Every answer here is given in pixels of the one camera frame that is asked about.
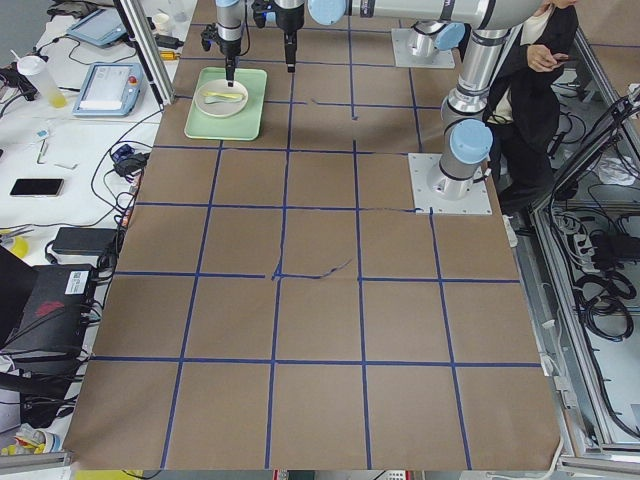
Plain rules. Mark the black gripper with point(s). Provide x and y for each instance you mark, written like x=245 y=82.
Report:
x=230 y=48
x=288 y=20

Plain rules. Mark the yellow plastic fork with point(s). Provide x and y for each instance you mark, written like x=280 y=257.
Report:
x=222 y=93

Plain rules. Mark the cream round plate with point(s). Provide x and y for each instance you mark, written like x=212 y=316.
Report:
x=220 y=110

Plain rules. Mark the sage green spoon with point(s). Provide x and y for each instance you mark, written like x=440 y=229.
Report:
x=227 y=98

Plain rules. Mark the light green tray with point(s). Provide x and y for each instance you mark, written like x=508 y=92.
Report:
x=244 y=126

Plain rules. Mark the teach pendant tablet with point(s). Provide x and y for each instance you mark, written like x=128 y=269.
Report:
x=109 y=90

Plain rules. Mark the plastic bottle yellow liquid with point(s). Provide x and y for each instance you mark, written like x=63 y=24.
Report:
x=36 y=71

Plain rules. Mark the black power adapter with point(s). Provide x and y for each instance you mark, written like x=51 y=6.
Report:
x=83 y=241

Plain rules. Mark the black smartphone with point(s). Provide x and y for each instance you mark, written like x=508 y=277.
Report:
x=37 y=187

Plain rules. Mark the person in black clothes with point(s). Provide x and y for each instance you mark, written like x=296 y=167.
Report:
x=523 y=110

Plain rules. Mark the black laptop computer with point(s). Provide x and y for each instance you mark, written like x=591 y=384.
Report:
x=45 y=308

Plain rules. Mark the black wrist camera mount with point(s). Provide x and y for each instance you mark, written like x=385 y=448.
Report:
x=209 y=37

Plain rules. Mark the aluminium frame post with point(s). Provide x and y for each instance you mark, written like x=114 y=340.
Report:
x=140 y=34

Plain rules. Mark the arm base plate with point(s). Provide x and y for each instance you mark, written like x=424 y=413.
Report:
x=423 y=50
x=435 y=193

